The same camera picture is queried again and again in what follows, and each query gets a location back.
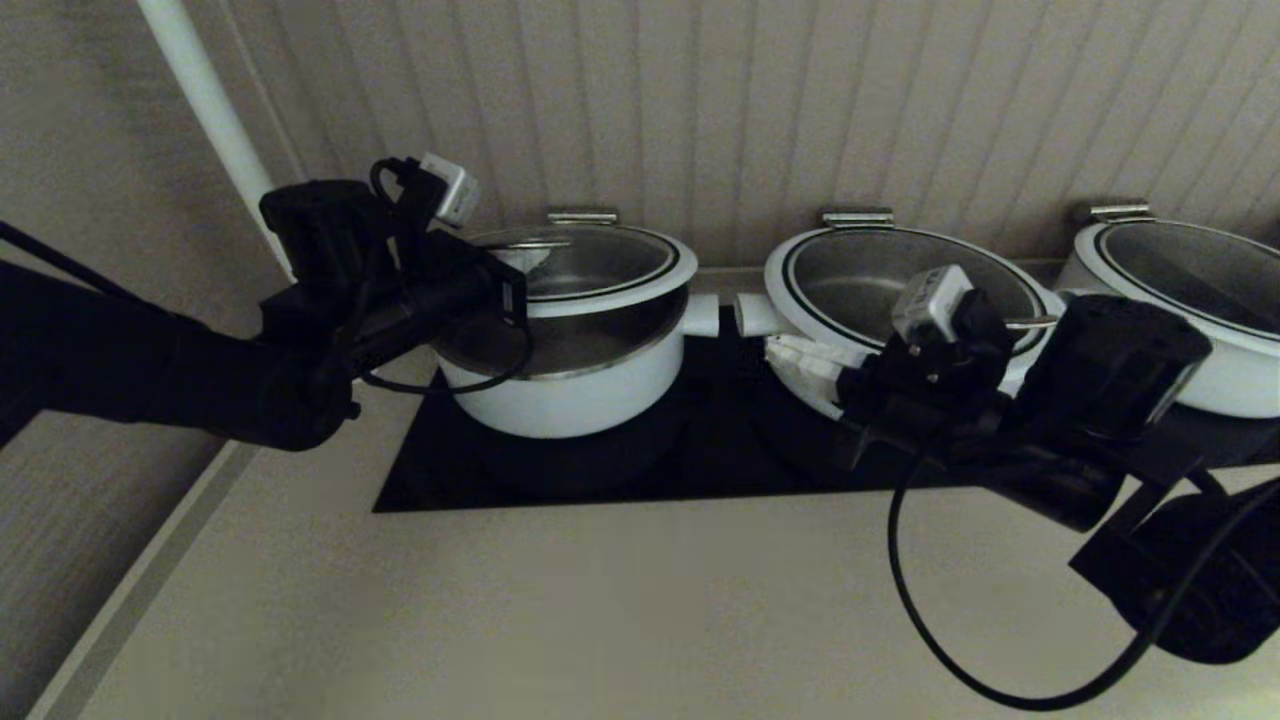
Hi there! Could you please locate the white pot, steel inner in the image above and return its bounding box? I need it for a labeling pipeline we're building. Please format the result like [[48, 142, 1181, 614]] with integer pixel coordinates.
[[733, 290, 1041, 421], [435, 285, 719, 439], [1060, 255, 1280, 419]]

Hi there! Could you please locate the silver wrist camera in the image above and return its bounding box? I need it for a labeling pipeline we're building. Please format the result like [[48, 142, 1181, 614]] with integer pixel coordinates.
[[890, 265, 977, 348], [420, 152, 481, 229]]

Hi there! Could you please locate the glass lid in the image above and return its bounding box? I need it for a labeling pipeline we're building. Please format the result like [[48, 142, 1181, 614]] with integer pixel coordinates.
[[765, 228, 1061, 351], [455, 222, 698, 319], [1075, 220, 1280, 359]]

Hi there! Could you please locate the wide black glass cooktop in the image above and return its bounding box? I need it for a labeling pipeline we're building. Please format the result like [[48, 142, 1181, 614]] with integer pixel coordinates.
[[373, 305, 1001, 514]]

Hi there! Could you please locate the white pole with base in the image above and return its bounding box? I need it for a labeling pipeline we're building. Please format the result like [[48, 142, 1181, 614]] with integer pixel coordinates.
[[138, 0, 296, 281]]

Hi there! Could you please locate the black left camera cable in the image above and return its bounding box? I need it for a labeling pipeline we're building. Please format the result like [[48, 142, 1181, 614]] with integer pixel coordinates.
[[360, 158, 534, 396]]

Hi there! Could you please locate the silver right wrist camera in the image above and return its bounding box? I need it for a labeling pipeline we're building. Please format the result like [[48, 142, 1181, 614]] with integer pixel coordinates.
[[890, 265, 977, 348]]

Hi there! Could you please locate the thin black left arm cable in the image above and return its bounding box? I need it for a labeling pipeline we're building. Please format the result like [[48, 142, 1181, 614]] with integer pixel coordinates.
[[0, 220, 171, 319]]

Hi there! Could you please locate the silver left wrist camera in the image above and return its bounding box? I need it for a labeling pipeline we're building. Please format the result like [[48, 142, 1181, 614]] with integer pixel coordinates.
[[420, 152, 481, 229]]

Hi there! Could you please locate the narrow black glass cooktop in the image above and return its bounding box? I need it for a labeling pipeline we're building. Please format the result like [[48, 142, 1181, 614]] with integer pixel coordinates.
[[1170, 405, 1280, 469]]

